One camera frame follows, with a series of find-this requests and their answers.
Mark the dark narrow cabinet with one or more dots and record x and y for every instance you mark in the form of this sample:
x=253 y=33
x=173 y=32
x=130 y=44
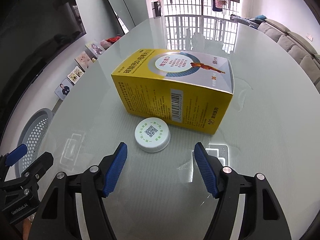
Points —
x=157 y=10

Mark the checkered blanket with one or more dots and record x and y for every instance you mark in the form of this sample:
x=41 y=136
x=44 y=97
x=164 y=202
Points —
x=243 y=21

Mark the blue cushion toy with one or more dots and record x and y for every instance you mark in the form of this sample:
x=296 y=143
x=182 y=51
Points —
x=261 y=17

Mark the ornate white photo frame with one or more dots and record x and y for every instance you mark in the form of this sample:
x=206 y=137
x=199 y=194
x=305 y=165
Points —
x=75 y=74

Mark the tall leaning mirror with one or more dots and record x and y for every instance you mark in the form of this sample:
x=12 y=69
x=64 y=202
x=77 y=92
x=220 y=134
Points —
x=115 y=5

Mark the red cloth item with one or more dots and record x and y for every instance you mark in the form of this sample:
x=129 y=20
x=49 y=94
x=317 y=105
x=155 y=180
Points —
x=113 y=39

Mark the white bottle cap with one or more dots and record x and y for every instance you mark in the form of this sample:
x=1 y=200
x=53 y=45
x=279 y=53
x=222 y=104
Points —
x=152 y=132

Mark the grey-blue perforated basket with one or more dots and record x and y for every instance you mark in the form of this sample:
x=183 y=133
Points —
x=35 y=130

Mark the baby photo frame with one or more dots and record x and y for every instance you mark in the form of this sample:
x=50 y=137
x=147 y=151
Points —
x=85 y=60

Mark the dark-suit portrait photo frame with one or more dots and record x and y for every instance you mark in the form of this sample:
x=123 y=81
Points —
x=63 y=88

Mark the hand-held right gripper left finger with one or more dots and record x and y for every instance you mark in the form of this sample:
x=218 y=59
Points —
x=113 y=172

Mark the yellow medicine box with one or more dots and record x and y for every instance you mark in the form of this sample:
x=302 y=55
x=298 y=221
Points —
x=175 y=92

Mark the child photo frame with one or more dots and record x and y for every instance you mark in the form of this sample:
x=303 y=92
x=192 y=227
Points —
x=95 y=47

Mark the small hanging drying rack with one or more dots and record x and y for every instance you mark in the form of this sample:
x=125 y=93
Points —
x=220 y=3

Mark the black television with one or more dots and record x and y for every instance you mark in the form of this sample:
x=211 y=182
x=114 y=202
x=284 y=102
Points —
x=37 y=25

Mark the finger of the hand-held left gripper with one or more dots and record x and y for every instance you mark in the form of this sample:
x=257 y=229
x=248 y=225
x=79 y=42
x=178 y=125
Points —
x=17 y=152
x=42 y=162

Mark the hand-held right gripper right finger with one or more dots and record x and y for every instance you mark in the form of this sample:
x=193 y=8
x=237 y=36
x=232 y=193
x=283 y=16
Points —
x=206 y=172

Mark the grey TV cabinet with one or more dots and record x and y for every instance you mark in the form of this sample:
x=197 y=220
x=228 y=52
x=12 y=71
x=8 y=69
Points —
x=86 y=74

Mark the grey sofa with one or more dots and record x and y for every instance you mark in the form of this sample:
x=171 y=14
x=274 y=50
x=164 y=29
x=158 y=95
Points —
x=295 y=45

